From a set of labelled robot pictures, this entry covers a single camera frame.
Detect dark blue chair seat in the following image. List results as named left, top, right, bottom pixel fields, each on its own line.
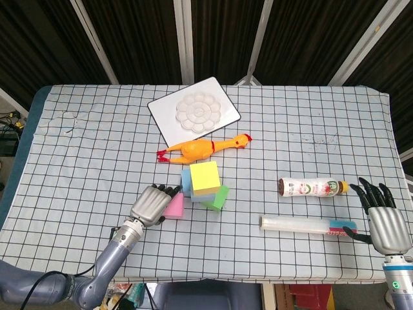
left=154, top=280, right=263, bottom=310

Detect white board with black rim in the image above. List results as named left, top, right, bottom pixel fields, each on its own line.
left=147, top=76, right=242, bottom=147

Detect green foam cube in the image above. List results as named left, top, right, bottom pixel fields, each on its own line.
left=200, top=185, right=230, bottom=212

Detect blue foam cube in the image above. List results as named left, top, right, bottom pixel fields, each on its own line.
left=190, top=184, right=222, bottom=203
left=179, top=168, right=193, bottom=192

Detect yellow black cable bundle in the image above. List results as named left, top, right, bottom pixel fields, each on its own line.
left=0, top=108, right=29, bottom=130

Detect white metal frame beam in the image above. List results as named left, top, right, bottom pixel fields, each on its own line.
left=328, top=0, right=405, bottom=87
left=173, top=0, right=195, bottom=85
left=236, top=0, right=274, bottom=87
left=70, top=0, right=119, bottom=85

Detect blue checkered tablecloth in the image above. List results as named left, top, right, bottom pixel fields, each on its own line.
left=0, top=84, right=409, bottom=285

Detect red box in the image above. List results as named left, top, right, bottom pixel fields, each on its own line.
left=288, top=284, right=336, bottom=310

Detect colourful snack packets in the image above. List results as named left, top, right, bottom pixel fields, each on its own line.
left=103, top=282, right=146, bottom=310

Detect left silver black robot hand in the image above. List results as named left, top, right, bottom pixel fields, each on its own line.
left=130, top=183, right=181, bottom=227

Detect white drink bottle yellow cap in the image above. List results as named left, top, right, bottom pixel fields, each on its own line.
left=277, top=176, right=350, bottom=197

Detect yellow foam cube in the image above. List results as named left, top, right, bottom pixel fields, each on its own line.
left=189, top=161, right=222, bottom=198

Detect pink foam cube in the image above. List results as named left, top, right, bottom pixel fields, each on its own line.
left=163, top=192, right=185, bottom=221

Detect white flower paint palette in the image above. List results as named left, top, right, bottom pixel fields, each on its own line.
left=176, top=92, right=225, bottom=133

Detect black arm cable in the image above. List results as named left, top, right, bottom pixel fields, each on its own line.
left=23, top=263, right=97, bottom=310

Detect yellow rubber chicken toy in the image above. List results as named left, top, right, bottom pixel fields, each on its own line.
left=156, top=132, right=254, bottom=165

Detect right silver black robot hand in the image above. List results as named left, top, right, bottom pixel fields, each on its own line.
left=342, top=176, right=413, bottom=256

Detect clear cling film roll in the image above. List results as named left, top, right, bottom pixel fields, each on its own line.
left=259, top=214, right=359, bottom=238

